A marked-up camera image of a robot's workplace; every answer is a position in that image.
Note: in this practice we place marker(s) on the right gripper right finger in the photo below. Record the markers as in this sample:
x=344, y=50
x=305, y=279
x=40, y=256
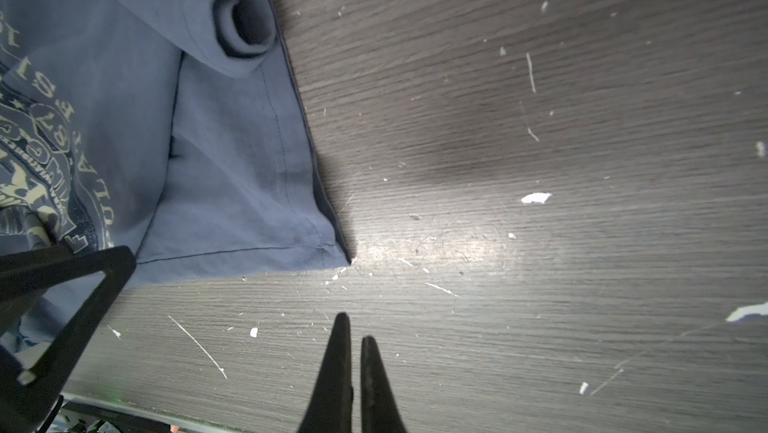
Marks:
x=379, y=412

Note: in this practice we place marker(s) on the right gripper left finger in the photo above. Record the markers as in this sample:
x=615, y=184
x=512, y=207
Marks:
x=330, y=406

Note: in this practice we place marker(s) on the blue-grey tank top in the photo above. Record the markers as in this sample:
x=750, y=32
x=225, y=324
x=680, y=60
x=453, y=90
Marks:
x=172, y=127

